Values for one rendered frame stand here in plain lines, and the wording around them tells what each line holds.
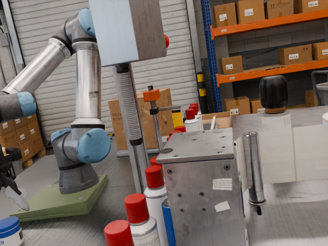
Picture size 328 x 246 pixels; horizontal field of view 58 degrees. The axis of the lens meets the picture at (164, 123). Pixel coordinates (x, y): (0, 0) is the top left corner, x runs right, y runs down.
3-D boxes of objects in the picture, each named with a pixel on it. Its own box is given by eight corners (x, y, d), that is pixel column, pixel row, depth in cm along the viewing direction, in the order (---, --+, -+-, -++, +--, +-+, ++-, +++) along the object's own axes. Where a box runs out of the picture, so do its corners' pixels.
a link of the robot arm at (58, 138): (79, 155, 121) (71, 124, 120) (97, 157, 112) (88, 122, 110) (52, 166, 113) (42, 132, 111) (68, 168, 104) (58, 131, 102)
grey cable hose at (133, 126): (141, 145, 75) (126, 63, 71) (128, 146, 76) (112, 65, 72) (144, 141, 79) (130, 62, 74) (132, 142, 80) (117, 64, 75)
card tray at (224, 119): (231, 128, 173) (231, 121, 172) (188, 132, 179) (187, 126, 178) (231, 116, 201) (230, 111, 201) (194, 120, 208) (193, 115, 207)
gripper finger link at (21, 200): (40, 196, 89) (16, 176, 87) (33, 205, 83) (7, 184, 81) (33, 203, 89) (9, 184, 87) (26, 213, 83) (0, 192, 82)
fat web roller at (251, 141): (267, 205, 74) (260, 134, 70) (249, 206, 75) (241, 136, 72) (265, 197, 79) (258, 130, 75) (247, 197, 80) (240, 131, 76)
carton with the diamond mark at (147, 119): (157, 148, 149) (148, 96, 143) (117, 150, 158) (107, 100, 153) (176, 132, 176) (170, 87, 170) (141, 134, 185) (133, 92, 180)
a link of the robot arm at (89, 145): (91, 161, 112) (92, 21, 115) (113, 163, 101) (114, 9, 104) (61, 163, 103) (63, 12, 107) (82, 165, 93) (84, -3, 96)
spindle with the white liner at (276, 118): (297, 172, 90) (291, 74, 84) (267, 174, 92) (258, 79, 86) (292, 161, 98) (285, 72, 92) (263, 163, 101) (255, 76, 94)
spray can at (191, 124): (203, 163, 111) (195, 110, 107) (189, 164, 112) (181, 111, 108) (204, 158, 116) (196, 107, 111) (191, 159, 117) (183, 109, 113)
